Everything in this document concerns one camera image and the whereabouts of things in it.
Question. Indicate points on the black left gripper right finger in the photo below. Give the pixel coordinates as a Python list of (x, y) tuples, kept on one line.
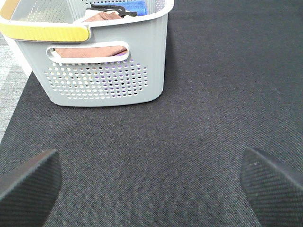
[(273, 189)]

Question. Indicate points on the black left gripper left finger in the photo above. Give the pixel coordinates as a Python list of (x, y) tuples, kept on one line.
[(29, 192)]

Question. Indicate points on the black table mat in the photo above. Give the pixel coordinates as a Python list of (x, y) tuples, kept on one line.
[(233, 79)]

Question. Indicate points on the purple towel in basket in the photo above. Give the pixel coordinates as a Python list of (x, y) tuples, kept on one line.
[(114, 80)]

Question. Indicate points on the brown towel in basket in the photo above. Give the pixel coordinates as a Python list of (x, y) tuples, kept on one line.
[(92, 51)]

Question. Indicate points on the grey perforated laundry basket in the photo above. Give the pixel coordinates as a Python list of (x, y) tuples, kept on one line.
[(66, 80)]

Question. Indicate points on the white cloth in basket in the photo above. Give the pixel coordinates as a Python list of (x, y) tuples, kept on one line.
[(90, 12)]

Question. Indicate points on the blue towel in basket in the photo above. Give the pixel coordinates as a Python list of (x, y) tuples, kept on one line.
[(138, 6)]

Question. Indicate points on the yellow basket handle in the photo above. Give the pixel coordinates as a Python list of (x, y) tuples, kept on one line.
[(38, 31)]

